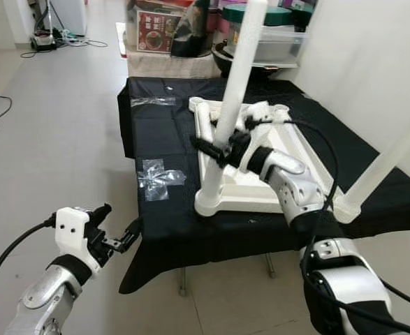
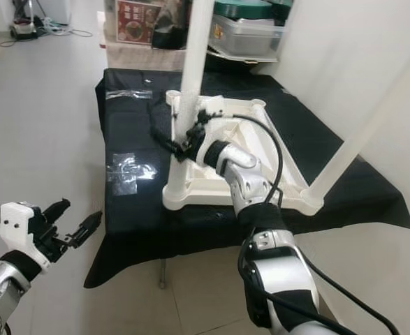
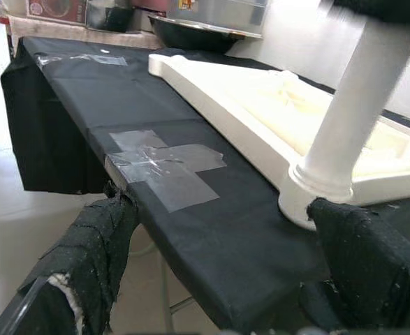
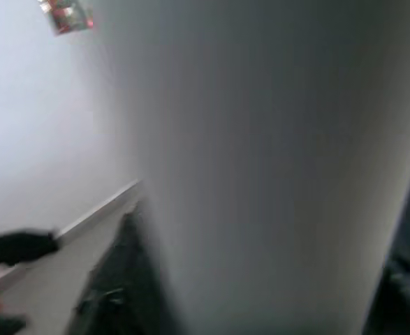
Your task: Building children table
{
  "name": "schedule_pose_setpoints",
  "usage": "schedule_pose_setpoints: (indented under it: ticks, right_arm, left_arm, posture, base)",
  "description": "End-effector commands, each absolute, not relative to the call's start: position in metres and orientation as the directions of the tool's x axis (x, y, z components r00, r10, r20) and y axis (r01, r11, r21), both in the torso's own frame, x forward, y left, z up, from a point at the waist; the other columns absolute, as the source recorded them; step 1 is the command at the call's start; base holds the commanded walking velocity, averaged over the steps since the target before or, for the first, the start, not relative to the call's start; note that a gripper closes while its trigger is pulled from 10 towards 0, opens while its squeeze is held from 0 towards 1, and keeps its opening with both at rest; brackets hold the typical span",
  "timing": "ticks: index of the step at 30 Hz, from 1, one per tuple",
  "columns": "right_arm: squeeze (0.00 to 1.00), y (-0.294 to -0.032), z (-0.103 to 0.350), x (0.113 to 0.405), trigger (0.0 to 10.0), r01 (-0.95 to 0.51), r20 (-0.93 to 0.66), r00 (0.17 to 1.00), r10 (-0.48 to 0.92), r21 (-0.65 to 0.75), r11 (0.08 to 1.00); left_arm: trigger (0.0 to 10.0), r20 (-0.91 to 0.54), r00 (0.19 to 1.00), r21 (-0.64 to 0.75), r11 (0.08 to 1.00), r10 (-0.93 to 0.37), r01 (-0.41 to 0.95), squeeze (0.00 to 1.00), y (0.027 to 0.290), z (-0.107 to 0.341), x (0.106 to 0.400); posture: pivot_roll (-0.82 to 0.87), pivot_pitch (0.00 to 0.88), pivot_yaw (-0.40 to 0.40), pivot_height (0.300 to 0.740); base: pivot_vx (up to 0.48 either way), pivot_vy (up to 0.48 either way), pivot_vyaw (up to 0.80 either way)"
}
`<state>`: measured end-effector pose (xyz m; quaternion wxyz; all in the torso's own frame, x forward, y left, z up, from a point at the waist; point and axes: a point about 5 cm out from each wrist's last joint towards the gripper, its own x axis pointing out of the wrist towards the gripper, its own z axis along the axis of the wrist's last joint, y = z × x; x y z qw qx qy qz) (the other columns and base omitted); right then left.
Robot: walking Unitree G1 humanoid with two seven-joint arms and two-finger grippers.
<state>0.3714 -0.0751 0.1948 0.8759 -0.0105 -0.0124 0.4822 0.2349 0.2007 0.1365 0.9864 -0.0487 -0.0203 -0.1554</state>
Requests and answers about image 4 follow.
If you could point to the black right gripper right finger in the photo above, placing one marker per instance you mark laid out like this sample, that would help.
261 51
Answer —
400 307

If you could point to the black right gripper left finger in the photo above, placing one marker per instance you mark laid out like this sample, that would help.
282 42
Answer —
128 286

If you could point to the white plastic table leg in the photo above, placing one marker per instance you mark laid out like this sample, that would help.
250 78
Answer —
260 157

